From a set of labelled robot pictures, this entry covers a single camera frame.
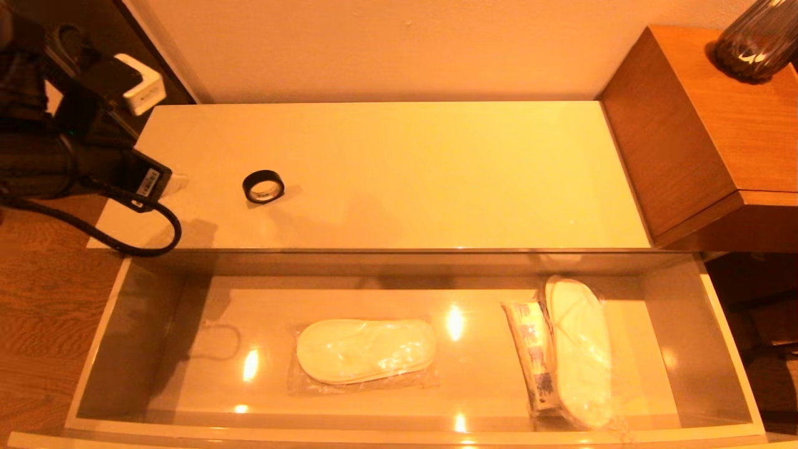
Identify white cabinet drawer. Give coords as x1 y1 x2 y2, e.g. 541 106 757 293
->
6 249 798 449

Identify printed white tissue packet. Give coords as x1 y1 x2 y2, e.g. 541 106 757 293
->
502 299 562 413

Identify white slippers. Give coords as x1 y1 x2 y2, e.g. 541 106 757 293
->
539 276 624 432
288 318 440 395

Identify black tape roll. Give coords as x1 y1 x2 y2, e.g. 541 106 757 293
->
242 169 286 204

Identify dark door panel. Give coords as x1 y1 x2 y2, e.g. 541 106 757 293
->
37 0 197 104

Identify glossy white low cabinet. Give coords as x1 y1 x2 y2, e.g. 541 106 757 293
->
87 102 693 275

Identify brown wooden side cabinet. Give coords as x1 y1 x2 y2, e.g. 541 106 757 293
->
597 25 798 253

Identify dark ribbed glass vase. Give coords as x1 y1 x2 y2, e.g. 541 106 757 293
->
713 0 798 84

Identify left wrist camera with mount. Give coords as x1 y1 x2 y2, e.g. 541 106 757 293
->
78 53 167 119

